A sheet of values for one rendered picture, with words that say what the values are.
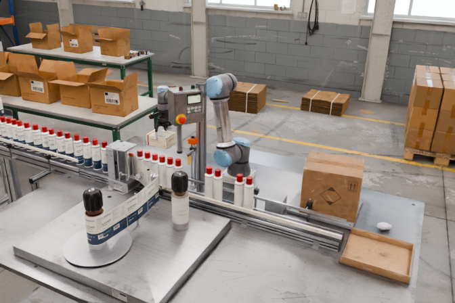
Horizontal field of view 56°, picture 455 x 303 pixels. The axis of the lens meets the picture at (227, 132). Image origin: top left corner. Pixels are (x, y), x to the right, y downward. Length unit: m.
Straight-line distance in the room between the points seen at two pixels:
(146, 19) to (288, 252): 7.18
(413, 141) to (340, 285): 3.52
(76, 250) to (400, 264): 1.48
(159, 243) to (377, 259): 1.03
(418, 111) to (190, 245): 3.69
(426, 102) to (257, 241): 3.41
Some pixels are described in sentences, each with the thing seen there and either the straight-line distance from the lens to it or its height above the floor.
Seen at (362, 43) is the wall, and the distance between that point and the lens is 7.39.
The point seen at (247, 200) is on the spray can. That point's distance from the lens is 2.25.
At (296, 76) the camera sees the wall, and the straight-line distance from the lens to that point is 7.70.
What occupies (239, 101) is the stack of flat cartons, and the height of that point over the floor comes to 0.16.
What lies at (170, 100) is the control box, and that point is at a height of 1.42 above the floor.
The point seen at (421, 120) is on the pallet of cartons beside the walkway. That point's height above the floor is 0.50.
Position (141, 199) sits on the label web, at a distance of 2.18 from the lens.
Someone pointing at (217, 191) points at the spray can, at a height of 0.97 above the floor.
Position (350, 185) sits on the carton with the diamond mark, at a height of 1.07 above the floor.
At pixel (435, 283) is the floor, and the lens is 3.56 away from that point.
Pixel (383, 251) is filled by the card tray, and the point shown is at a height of 0.83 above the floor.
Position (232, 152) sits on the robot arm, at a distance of 2.50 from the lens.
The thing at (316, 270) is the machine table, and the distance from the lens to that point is 2.06.
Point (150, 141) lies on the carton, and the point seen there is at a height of 0.98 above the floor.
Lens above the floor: 2.12
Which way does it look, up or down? 22 degrees down
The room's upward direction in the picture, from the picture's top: 1 degrees clockwise
